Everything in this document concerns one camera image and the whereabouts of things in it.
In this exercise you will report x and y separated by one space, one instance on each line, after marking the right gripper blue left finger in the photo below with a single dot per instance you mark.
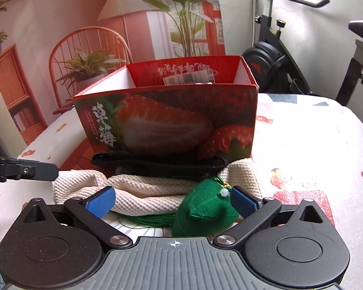
88 213

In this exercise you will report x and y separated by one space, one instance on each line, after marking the printed room backdrop poster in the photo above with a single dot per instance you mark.
37 37

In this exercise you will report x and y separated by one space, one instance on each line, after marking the green fabric zongzi pendant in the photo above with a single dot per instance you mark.
205 211

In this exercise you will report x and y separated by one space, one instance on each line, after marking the red strawberry cardboard box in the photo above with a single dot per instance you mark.
193 107

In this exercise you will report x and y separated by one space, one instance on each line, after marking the cream knit cloth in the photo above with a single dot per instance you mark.
139 195

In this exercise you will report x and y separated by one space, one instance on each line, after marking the black exercise bike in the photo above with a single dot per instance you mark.
318 39

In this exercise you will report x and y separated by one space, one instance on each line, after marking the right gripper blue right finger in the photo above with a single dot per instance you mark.
257 214

